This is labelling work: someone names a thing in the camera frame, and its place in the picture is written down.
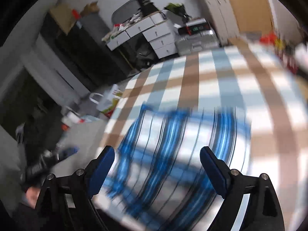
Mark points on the white drawer desk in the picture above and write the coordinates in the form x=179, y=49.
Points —
x=158, y=31

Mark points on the black box on suitcase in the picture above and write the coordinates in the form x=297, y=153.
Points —
x=194, y=27

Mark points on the white shopping bag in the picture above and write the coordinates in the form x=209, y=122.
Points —
x=107, y=102

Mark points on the person left hand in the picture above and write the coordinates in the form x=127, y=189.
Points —
x=32, y=195

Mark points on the cardboard box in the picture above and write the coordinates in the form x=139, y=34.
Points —
x=90, y=8

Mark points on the dark low cabinet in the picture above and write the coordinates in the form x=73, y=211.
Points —
x=84, y=53

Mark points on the blue white plaid cloth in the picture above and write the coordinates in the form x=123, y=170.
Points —
x=157, y=177

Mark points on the silver suitcase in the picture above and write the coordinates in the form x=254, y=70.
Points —
x=201, y=41

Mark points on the wooden door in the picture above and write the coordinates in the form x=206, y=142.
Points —
x=253, y=15

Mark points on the brown blue checked bed sheet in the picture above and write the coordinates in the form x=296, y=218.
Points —
x=247, y=77

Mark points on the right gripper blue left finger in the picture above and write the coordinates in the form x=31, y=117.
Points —
x=65, y=203

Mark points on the white tall cabinet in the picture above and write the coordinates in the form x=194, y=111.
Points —
x=220, y=15

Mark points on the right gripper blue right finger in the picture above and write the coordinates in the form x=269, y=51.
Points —
x=263, y=211

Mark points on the green plant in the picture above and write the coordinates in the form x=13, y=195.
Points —
x=179, y=10

